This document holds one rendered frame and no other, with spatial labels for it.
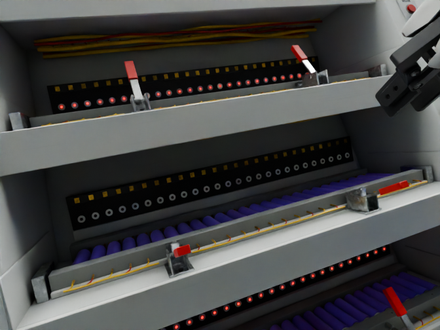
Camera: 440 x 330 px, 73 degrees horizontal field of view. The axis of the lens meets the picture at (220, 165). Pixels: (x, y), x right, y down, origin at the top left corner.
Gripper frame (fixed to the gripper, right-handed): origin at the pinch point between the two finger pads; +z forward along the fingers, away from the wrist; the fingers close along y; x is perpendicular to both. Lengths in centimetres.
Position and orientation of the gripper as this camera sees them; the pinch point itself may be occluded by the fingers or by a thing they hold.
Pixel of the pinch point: (410, 91)
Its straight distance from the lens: 37.4
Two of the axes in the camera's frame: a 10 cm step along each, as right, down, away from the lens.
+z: -1.6, 4.7, 8.7
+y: -9.4, 2.0, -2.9
